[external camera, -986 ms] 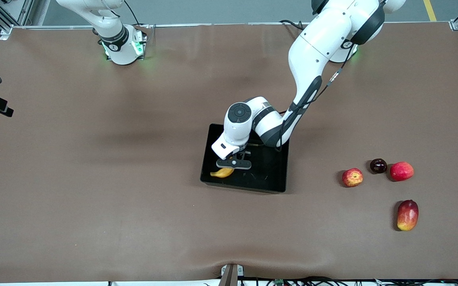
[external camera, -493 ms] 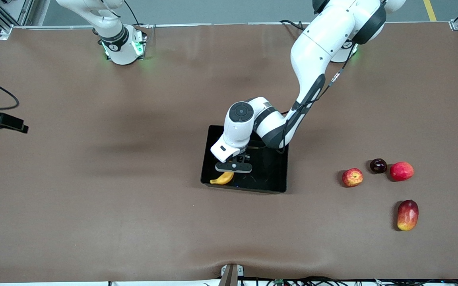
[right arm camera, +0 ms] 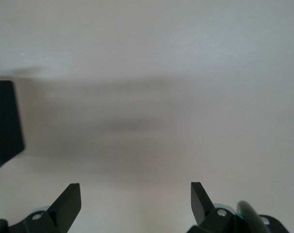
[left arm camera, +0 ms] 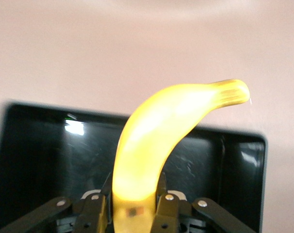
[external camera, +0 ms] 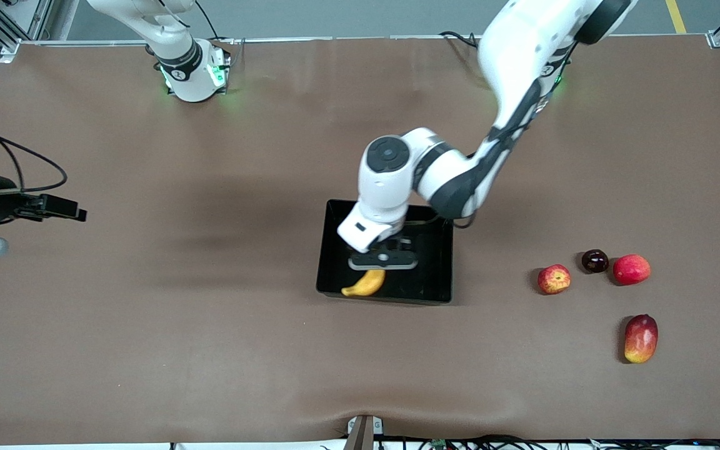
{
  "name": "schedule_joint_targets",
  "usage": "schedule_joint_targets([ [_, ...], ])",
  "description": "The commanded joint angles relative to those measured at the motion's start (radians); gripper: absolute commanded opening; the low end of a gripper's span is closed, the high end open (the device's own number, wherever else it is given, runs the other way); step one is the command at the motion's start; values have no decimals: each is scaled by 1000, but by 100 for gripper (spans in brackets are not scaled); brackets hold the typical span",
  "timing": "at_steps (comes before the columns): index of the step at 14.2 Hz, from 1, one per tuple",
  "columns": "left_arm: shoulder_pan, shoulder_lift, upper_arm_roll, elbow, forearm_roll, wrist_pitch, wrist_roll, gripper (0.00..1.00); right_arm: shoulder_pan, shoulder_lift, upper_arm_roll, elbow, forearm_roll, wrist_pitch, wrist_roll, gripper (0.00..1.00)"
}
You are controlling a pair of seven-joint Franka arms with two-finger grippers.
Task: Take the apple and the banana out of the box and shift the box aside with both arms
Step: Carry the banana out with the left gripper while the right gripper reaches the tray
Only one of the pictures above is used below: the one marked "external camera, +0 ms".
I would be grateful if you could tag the red round peach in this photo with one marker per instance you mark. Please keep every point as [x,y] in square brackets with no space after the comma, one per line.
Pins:
[632,269]

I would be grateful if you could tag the brown table cover sheet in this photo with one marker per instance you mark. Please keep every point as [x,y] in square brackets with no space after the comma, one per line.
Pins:
[147,344]

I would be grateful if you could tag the red yellow mango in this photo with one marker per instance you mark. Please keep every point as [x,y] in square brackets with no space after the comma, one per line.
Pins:
[641,337]

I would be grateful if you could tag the small red yellow apple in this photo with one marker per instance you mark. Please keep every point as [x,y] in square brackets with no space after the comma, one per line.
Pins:
[554,279]

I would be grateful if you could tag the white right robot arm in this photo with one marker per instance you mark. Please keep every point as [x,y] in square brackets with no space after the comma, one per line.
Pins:
[188,81]

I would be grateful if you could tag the dark purple plum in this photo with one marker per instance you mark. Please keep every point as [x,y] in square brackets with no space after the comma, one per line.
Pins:
[595,261]

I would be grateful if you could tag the yellow banana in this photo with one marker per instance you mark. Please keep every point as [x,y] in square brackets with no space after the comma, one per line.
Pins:
[366,284]

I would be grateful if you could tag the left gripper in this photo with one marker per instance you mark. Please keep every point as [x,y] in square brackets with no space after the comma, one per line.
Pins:
[397,244]

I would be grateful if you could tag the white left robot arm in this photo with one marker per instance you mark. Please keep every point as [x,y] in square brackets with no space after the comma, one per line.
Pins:
[516,50]

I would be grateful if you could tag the metal table edge clamp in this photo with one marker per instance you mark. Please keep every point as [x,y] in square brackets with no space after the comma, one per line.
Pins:
[363,434]

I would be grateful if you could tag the black plastic tray box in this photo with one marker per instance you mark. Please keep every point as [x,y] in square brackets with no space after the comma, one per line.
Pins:
[429,281]

